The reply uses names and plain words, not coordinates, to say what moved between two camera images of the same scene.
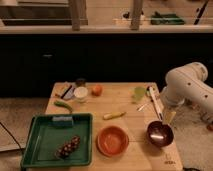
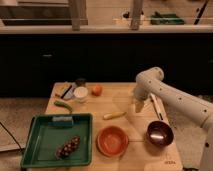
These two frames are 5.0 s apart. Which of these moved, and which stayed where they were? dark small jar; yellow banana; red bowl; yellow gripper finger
Moved: yellow gripper finger
Stayed: red bowl; dark small jar; yellow banana
